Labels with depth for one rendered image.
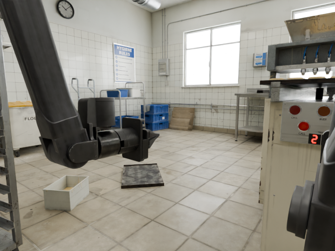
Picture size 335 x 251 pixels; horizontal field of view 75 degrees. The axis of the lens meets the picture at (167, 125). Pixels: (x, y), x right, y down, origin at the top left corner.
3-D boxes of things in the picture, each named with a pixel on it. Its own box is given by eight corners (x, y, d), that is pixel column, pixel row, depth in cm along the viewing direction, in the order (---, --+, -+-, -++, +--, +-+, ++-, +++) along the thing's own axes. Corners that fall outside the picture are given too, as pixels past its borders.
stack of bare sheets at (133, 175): (164, 186, 208) (164, 183, 207) (121, 188, 201) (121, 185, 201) (157, 165, 266) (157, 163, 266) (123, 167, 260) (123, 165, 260)
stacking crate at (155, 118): (156, 119, 577) (156, 111, 574) (168, 120, 553) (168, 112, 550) (140, 121, 529) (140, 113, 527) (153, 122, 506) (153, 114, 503)
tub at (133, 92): (126, 97, 503) (125, 88, 500) (141, 97, 483) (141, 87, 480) (115, 97, 472) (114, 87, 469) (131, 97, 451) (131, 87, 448)
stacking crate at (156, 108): (155, 111, 574) (155, 104, 571) (168, 112, 552) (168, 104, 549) (140, 113, 525) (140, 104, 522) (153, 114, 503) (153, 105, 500)
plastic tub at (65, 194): (66, 191, 194) (65, 175, 192) (89, 193, 192) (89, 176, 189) (43, 209, 165) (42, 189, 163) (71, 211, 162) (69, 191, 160)
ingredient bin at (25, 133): (13, 159, 293) (7, 101, 282) (-1, 151, 333) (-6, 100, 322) (55, 151, 334) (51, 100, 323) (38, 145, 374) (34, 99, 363)
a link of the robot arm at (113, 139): (81, 159, 46) (97, 163, 42) (79, 126, 45) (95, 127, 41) (108, 153, 51) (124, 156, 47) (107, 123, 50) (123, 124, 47)
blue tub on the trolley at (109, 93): (115, 97, 467) (115, 89, 465) (129, 97, 445) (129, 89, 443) (104, 97, 442) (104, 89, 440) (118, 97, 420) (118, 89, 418)
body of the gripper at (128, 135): (127, 156, 57) (103, 162, 51) (127, 116, 55) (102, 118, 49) (145, 160, 53) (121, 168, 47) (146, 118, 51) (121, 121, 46)
